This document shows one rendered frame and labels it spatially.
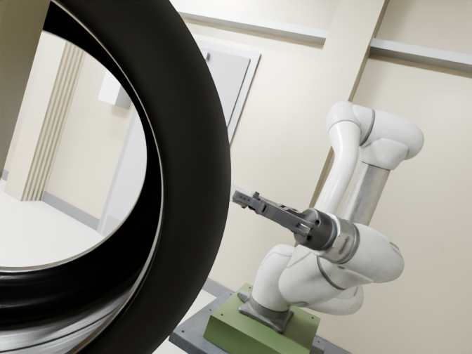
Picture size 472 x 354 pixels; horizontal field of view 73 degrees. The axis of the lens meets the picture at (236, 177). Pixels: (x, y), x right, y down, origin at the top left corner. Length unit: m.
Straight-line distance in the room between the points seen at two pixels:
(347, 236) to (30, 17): 0.57
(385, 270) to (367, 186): 0.51
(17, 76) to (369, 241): 0.61
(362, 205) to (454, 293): 1.72
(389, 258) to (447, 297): 2.12
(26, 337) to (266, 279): 0.80
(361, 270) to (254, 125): 2.30
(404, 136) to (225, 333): 0.88
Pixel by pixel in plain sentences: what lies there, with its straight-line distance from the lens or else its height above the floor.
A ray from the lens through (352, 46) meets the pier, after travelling 2.62.
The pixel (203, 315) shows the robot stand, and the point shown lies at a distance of 1.40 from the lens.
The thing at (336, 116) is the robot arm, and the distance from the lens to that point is 1.10.
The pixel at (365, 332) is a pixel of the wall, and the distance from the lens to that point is 2.87.
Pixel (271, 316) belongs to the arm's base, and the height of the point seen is 0.79.
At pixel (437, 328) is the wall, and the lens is 2.88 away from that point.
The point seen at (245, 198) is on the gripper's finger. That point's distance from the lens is 0.54.
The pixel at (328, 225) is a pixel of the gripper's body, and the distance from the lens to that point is 0.62.
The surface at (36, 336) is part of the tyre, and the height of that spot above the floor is 0.93.
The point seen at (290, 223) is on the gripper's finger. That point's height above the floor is 1.23.
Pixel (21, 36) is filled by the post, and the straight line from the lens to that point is 0.20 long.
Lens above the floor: 1.32
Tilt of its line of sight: 5 degrees down
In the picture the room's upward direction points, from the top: 19 degrees clockwise
